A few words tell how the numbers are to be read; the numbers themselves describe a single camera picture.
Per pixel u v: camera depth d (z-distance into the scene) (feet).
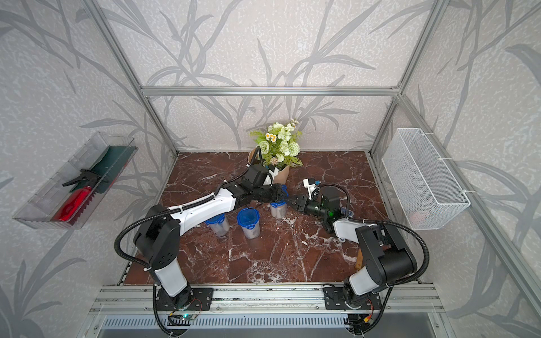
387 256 1.48
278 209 2.90
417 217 2.36
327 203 2.27
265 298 2.47
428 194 1.98
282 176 3.02
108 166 2.35
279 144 2.82
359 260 2.69
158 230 1.70
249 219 2.75
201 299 2.39
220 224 2.71
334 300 2.38
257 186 2.31
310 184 2.69
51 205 1.97
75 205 1.93
